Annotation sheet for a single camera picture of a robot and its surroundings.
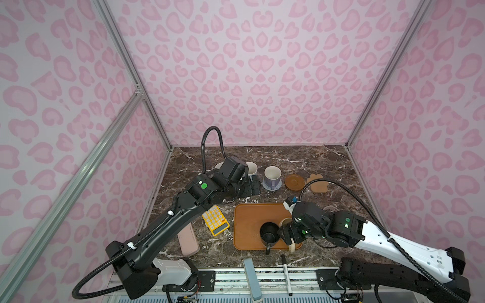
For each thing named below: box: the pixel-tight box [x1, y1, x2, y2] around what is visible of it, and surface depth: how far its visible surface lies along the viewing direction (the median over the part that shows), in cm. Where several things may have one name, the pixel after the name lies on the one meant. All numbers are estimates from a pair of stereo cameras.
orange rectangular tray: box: [233, 202, 304, 251], surface depth 88 cm
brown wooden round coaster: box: [284, 173, 306, 192], surface depth 103 cm
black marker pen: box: [281, 253, 294, 297], surface depth 75 cm
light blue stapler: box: [243, 256, 263, 303], surface depth 74 cm
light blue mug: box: [245, 161, 259, 182], surface depth 99 cm
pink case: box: [176, 222, 201, 257], surface depth 83 cm
